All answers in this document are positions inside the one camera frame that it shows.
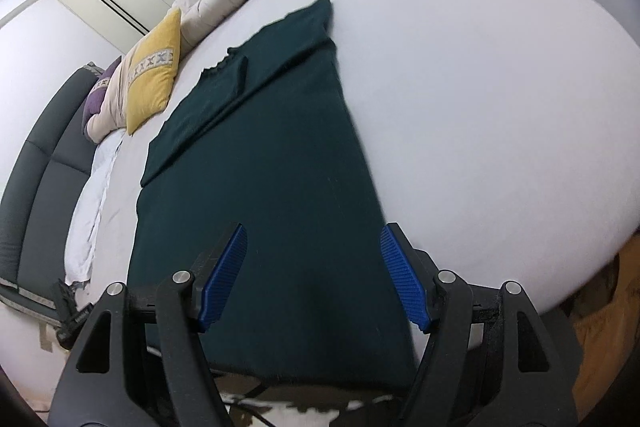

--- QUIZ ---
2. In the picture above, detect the dark grey padded headboard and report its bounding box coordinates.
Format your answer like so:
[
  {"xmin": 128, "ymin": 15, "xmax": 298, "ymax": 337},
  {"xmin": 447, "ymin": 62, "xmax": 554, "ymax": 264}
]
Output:
[{"xmin": 0, "ymin": 62, "xmax": 101, "ymax": 323}]

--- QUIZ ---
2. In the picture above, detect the bed with white sheet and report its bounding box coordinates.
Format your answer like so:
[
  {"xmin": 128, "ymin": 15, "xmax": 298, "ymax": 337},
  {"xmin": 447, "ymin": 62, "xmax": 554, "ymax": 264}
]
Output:
[{"xmin": 62, "ymin": 0, "xmax": 640, "ymax": 390}]

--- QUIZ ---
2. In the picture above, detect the brown cloth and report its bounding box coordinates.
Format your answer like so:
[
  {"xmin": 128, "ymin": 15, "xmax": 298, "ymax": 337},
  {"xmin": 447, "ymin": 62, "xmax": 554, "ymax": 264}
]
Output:
[{"xmin": 570, "ymin": 252, "xmax": 632, "ymax": 413}]

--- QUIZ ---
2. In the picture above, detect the white towel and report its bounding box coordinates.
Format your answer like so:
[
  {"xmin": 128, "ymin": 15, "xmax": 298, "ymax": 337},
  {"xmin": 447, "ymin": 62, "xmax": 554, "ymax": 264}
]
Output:
[{"xmin": 64, "ymin": 127, "xmax": 126, "ymax": 293}]

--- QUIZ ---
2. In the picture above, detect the brown white patterned rug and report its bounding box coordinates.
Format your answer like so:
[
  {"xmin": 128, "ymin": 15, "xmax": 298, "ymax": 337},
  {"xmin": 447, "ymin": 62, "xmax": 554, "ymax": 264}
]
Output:
[{"xmin": 220, "ymin": 391, "xmax": 401, "ymax": 415}]

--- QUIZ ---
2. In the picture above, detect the purple pillow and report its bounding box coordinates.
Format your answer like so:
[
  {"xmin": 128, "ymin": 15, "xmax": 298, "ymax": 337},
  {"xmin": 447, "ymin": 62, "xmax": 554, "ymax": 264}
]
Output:
[{"xmin": 82, "ymin": 57, "xmax": 123, "ymax": 128}]

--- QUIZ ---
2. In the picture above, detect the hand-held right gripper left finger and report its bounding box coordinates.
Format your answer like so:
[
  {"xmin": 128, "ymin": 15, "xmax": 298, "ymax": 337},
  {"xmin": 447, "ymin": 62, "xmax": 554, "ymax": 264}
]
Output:
[{"xmin": 47, "ymin": 223, "xmax": 249, "ymax": 427}]

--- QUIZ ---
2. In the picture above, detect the dark green sweater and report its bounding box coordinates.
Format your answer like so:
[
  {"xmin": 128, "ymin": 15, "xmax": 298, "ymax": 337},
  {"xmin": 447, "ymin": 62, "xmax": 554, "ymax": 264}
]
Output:
[{"xmin": 127, "ymin": 0, "xmax": 418, "ymax": 390}]

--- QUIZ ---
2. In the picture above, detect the yellow patterned pillow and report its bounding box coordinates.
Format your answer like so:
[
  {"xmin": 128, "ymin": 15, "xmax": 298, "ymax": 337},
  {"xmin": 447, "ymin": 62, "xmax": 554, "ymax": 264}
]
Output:
[{"xmin": 125, "ymin": 7, "xmax": 182, "ymax": 136}]

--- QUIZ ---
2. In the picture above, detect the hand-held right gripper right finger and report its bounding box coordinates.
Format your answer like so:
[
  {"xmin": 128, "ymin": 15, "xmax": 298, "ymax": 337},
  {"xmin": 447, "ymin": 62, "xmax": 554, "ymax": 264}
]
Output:
[{"xmin": 379, "ymin": 222, "xmax": 593, "ymax": 427}]

